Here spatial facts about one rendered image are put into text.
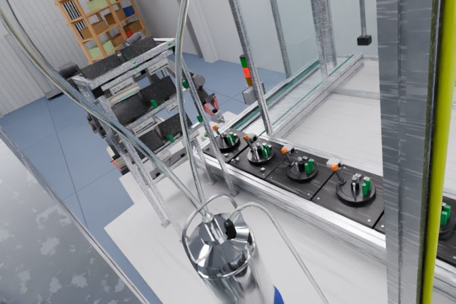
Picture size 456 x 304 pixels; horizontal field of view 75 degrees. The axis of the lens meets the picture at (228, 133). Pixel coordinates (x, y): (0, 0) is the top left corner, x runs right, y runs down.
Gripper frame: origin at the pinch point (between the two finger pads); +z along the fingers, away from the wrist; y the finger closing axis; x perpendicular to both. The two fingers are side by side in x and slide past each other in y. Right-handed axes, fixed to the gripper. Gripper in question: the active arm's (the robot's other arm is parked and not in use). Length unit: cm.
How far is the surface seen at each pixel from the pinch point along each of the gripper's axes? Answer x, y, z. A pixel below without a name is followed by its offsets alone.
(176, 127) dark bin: -22.7, -32.6, -2.9
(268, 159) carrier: -18.0, -2.9, 34.0
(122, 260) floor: 145, -74, 45
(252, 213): -14, -25, 48
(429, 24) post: -126, -51, 13
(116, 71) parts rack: -45, -46, -26
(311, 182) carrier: -38, -5, 50
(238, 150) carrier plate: 1.0, -2.3, 23.4
